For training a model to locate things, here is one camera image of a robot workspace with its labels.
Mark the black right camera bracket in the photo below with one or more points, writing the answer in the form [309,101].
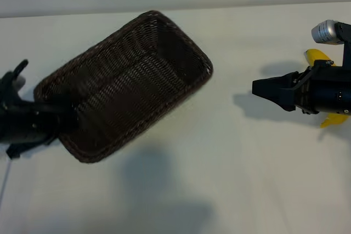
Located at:
[346,45]

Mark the black left camera bracket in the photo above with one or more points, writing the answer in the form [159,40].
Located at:
[9,86]

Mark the black camera bracket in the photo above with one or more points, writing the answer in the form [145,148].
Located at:
[9,86]
[346,45]

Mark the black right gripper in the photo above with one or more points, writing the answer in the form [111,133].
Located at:
[318,91]

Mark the yellow banana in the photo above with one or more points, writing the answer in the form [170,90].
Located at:
[315,57]

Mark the dark brown wicker basket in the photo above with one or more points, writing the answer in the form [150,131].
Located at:
[131,86]

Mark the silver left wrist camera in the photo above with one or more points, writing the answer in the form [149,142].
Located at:
[19,81]

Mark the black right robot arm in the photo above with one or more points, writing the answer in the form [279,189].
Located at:
[346,94]

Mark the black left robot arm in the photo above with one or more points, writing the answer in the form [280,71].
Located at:
[6,127]

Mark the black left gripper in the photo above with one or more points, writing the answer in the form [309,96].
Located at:
[35,124]

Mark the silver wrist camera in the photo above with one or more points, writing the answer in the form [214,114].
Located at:
[325,32]
[19,81]

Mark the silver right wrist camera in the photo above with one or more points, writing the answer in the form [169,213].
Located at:
[325,32]

